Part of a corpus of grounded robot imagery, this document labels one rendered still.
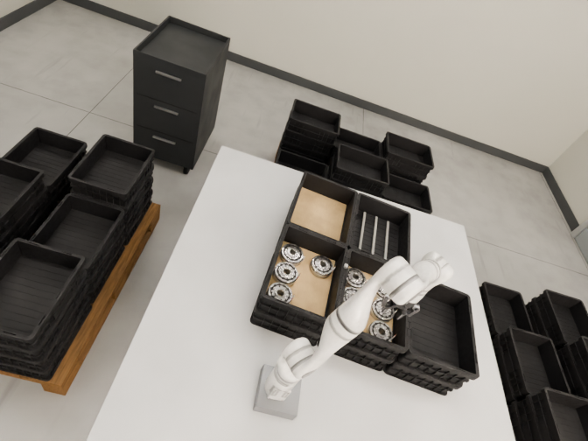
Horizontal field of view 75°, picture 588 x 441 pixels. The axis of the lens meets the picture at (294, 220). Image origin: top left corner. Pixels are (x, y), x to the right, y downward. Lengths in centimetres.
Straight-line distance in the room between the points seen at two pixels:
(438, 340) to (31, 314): 170
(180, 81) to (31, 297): 148
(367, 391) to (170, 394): 76
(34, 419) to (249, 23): 385
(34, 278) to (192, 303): 71
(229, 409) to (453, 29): 402
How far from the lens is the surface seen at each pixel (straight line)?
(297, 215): 190
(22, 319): 193
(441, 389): 187
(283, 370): 133
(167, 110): 278
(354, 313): 107
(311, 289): 167
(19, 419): 230
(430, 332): 185
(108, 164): 247
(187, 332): 161
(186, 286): 170
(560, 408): 267
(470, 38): 466
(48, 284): 199
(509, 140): 539
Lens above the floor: 216
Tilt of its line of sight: 45 degrees down
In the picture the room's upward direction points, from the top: 25 degrees clockwise
